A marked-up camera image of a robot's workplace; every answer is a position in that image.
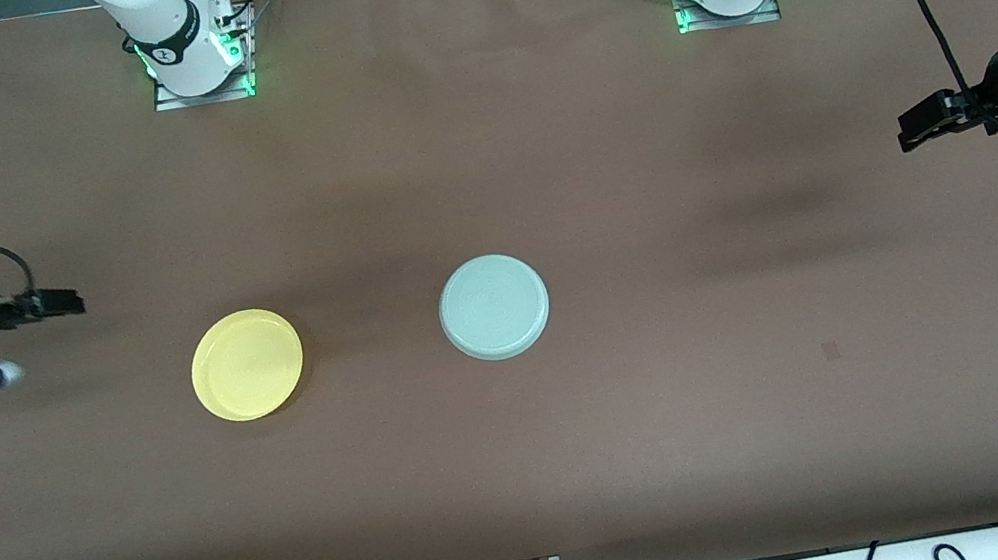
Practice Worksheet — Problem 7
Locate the yellow round plate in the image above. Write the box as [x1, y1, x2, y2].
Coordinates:
[181, 301, 315, 430]

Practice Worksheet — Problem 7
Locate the pale green round plate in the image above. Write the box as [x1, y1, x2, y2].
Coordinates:
[431, 246, 559, 370]

